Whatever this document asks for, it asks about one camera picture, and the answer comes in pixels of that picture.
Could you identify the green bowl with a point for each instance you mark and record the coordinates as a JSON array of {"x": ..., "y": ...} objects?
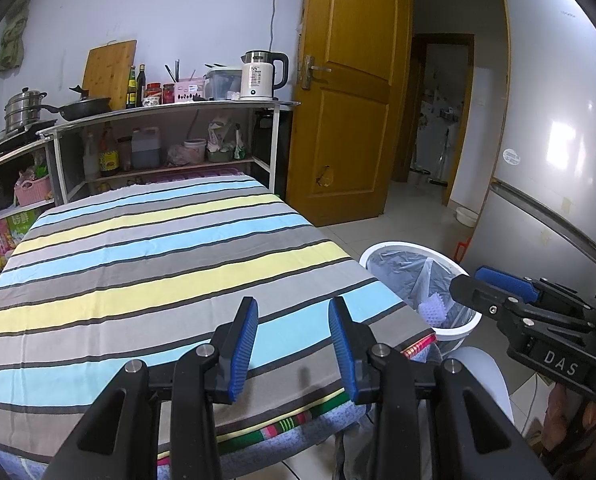
[{"x": 220, "y": 156}]

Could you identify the black frying pan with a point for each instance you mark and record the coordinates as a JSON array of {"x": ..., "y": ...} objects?
[{"x": 85, "y": 107}]

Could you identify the black induction cooker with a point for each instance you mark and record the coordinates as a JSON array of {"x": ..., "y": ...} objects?
[{"x": 20, "y": 135}]

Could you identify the red sauce jar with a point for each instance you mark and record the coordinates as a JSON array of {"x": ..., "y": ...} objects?
[
  {"x": 154, "y": 95},
  {"x": 168, "y": 94}
]

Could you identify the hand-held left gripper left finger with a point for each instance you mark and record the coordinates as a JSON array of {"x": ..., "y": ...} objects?
[{"x": 240, "y": 350}]

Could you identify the dark liquid jug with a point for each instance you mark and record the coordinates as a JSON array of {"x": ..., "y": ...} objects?
[{"x": 145, "y": 152}]

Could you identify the low wooden shelf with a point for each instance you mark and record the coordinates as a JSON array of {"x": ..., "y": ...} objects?
[{"x": 13, "y": 155}]

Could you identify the white electric kettle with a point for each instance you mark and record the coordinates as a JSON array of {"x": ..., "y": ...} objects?
[{"x": 258, "y": 80}]

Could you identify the translucent bin liner bag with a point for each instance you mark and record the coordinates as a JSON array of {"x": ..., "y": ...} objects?
[{"x": 397, "y": 270}]

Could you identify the yellow wooden door frame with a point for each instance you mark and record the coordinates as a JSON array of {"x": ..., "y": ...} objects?
[{"x": 502, "y": 85}]

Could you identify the green carton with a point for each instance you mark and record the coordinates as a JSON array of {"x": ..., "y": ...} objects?
[{"x": 23, "y": 227}]

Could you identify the soy sauce bottle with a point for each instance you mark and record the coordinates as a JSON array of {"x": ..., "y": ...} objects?
[{"x": 109, "y": 157}]

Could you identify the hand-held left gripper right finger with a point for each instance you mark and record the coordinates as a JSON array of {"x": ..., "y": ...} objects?
[{"x": 345, "y": 355}]

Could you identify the yellow wooden door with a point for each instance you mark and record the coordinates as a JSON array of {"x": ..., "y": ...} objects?
[{"x": 353, "y": 135}]

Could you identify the white foam fruit net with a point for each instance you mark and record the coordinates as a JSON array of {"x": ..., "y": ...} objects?
[{"x": 433, "y": 310}]

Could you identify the white trash bin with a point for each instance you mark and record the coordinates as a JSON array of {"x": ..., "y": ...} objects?
[{"x": 447, "y": 332}]

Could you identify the green bottle yellow label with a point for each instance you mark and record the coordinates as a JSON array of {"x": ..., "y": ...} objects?
[{"x": 132, "y": 90}]

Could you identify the striped tablecloth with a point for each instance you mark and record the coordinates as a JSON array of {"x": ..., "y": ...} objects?
[{"x": 128, "y": 270}]

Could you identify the green hanging cloth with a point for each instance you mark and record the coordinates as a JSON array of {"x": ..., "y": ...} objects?
[{"x": 13, "y": 40}]

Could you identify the clear plastic bottle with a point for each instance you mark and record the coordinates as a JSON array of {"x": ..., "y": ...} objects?
[{"x": 91, "y": 160}]

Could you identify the dark oil bottle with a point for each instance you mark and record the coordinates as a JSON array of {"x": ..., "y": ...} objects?
[{"x": 142, "y": 87}]

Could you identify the colourful woven cloth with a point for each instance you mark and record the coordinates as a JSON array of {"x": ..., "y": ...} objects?
[{"x": 288, "y": 422}]

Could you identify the clear plastic container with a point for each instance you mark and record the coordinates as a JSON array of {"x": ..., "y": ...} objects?
[{"x": 223, "y": 85}]

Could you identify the bundle of dark chopsticks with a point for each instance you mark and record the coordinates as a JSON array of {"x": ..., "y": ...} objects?
[{"x": 174, "y": 71}]

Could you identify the small brown jar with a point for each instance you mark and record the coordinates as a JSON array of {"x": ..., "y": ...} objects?
[{"x": 125, "y": 155}]

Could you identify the white metal shelf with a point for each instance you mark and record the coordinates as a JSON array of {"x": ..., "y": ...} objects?
[{"x": 178, "y": 110}]

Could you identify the steel steamer pot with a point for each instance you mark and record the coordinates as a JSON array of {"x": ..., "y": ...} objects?
[{"x": 24, "y": 112}]

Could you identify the white plastic tub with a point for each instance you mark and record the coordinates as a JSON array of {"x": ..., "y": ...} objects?
[{"x": 195, "y": 152}]

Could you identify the person's right hand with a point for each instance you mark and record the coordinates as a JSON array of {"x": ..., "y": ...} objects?
[{"x": 560, "y": 410}]

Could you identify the pink plastic bag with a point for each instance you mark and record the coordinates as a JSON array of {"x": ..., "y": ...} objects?
[{"x": 177, "y": 155}]

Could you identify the white basin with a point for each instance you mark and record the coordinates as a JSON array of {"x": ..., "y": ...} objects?
[{"x": 466, "y": 216}]

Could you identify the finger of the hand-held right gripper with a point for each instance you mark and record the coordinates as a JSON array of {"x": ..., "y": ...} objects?
[
  {"x": 502, "y": 280},
  {"x": 477, "y": 295}
]

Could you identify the pink utensil holder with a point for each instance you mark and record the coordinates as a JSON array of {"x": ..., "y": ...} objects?
[{"x": 189, "y": 92}]

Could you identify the mop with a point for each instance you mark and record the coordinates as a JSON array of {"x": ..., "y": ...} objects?
[{"x": 443, "y": 160}]

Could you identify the small red floor object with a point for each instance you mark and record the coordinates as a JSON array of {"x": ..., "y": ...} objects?
[{"x": 461, "y": 250}]

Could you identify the pink packaged goods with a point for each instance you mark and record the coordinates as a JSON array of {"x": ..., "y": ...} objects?
[{"x": 193, "y": 176}]

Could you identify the wooden cutting board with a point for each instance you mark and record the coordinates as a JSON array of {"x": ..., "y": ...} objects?
[{"x": 108, "y": 72}]

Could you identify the silver refrigerator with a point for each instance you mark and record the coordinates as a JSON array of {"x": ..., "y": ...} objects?
[{"x": 552, "y": 135}]

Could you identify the pink plastic basket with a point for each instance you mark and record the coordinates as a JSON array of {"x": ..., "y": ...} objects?
[{"x": 34, "y": 194}]

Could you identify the white plastic bags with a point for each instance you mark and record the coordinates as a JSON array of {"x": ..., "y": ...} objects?
[{"x": 223, "y": 132}]

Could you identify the black kitchen utensil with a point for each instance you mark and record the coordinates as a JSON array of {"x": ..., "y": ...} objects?
[{"x": 79, "y": 91}]

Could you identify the round fridge sticker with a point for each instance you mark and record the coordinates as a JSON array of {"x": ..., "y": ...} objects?
[{"x": 511, "y": 156}]

